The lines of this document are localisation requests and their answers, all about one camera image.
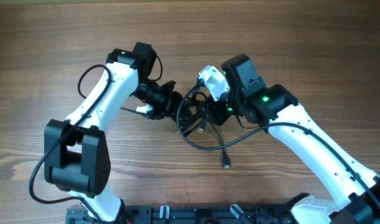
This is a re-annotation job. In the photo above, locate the black cable bundle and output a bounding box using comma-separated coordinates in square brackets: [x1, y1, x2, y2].
[176, 91, 231, 170]

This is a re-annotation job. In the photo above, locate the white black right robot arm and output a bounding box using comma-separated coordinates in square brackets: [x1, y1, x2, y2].
[198, 54, 380, 223]

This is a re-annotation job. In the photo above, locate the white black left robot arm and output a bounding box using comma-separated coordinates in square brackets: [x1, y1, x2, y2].
[41, 42, 182, 223]

